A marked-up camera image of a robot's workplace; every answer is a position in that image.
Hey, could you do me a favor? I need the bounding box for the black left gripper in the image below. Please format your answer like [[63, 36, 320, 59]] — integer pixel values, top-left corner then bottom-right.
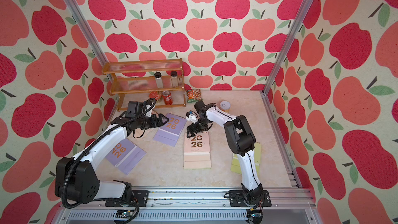
[[136, 112, 170, 128]]

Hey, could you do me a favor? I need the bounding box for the pink calendar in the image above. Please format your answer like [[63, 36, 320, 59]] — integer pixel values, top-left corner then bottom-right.
[[183, 132, 211, 170]]

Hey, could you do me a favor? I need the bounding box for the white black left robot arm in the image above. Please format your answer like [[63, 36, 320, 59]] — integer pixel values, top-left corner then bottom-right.
[[55, 98, 168, 208]]

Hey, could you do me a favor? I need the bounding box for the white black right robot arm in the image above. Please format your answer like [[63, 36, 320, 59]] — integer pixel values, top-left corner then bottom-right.
[[186, 100, 265, 206]]

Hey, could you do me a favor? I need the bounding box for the purple calendar centre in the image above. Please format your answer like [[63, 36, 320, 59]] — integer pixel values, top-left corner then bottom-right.
[[153, 113, 187, 147]]

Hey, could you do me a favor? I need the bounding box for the purple calendar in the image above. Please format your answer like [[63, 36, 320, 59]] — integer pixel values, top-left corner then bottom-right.
[[153, 113, 187, 147], [105, 139, 146, 175]]

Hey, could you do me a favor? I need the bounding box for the flat red tin can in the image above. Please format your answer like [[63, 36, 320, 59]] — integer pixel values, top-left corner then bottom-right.
[[149, 91, 163, 101]]

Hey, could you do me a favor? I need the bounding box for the red soda can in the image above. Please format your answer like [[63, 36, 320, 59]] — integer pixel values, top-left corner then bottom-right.
[[162, 90, 173, 105]]

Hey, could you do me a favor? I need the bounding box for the green orange snack packet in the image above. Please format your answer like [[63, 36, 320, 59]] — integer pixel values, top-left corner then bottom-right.
[[187, 89, 202, 103]]

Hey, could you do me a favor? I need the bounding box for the small yellow pull-tab can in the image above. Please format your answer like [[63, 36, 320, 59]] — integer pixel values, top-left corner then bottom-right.
[[219, 101, 231, 113]]

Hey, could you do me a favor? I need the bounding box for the wooden three-tier shelf rack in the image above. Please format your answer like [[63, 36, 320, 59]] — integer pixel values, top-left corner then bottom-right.
[[102, 59, 187, 111]]

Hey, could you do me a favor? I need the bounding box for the left glass spice jar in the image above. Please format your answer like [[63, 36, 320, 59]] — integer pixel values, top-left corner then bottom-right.
[[154, 72, 164, 88]]

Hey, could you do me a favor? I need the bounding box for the glass spice jar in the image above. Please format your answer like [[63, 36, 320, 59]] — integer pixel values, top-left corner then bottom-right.
[[170, 71, 179, 88], [154, 72, 164, 88]]

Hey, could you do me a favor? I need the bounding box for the purple calendar left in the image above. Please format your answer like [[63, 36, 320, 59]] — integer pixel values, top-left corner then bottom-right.
[[105, 139, 146, 175]]

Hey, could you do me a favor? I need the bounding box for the right glass spice jar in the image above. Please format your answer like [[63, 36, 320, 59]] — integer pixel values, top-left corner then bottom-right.
[[170, 71, 179, 88]]

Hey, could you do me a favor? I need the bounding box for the green calendar right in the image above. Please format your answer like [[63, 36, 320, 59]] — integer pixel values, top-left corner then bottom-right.
[[231, 142, 261, 176]]

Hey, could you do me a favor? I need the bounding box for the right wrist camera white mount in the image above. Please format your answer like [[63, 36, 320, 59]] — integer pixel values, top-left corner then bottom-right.
[[186, 111, 198, 123]]

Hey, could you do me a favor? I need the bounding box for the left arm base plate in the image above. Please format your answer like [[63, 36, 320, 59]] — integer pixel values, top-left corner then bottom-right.
[[105, 190, 149, 207]]

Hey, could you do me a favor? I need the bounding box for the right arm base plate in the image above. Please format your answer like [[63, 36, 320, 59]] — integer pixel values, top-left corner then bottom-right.
[[224, 190, 272, 208]]

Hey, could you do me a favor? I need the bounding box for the aluminium front rail frame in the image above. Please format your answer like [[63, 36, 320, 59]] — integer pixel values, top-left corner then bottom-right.
[[49, 187, 322, 224]]

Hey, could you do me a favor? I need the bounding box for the right aluminium corner post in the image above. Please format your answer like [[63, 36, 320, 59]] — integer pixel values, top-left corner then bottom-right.
[[262, 0, 314, 97]]

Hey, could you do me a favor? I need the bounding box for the aluminium corner post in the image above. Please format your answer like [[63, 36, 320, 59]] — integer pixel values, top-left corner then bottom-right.
[[64, 0, 108, 67], [262, 0, 314, 97]]

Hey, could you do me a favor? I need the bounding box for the left aluminium corner post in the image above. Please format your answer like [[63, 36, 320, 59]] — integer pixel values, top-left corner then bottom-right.
[[64, 0, 108, 67]]

